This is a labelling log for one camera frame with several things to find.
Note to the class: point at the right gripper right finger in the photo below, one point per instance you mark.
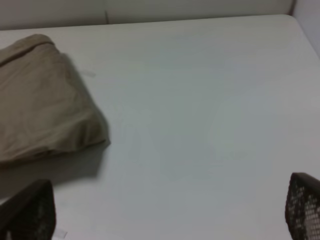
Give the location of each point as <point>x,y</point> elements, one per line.
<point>302,207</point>

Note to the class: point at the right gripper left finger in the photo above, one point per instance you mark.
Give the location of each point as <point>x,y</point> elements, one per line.
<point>30,214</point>

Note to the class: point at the khaki shorts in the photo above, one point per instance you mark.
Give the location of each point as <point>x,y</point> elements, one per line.
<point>45,110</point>

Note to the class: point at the clear tape strip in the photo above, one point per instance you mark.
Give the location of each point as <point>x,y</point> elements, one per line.
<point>60,233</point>
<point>88,73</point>

